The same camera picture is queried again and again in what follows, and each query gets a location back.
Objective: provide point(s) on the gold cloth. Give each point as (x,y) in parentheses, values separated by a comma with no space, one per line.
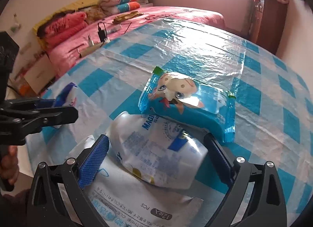
(127,16)

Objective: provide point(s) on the blue checkered plastic tablecloth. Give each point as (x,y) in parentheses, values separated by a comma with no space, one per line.
(256,90)

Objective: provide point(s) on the beige small box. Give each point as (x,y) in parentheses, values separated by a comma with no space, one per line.
(90,49)

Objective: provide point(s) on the white wipes packet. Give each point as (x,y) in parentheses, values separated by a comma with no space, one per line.
(159,158)

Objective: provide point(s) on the pink folded quilt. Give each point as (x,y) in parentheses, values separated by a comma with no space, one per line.
(63,28)

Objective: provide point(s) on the blue cartoon snack packet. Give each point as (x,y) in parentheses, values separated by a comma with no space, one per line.
(195,117)

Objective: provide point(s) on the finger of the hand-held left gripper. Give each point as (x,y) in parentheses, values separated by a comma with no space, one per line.
(58,115)
(46,103)

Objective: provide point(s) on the brown wooden cabinet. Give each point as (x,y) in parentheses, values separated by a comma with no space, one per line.
(271,26)

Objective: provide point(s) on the grey wipes packet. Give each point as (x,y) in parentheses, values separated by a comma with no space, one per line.
(127,202)

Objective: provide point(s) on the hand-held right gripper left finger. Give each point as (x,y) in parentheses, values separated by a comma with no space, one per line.
(94,163)

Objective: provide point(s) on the person's left hand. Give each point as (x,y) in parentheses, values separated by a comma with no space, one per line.
(13,165)

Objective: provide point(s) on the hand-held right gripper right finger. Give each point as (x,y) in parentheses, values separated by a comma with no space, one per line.
(217,161)

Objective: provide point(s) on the cardboard box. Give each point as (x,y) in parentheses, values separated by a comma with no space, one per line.
(36,75)

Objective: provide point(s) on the blue tissue pack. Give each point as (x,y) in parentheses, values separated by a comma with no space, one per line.
(69,95)

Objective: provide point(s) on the small silver tube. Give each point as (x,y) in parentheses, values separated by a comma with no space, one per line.
(113,29)

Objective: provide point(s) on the pink bed blanket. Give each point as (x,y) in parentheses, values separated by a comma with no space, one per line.
(171,13)

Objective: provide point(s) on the floral folded quilt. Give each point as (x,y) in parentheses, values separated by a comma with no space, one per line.
(102,6)

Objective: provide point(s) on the black charger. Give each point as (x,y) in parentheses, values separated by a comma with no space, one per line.
(101,31)

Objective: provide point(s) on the yellow headboard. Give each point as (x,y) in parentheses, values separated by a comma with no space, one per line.
(73,3)

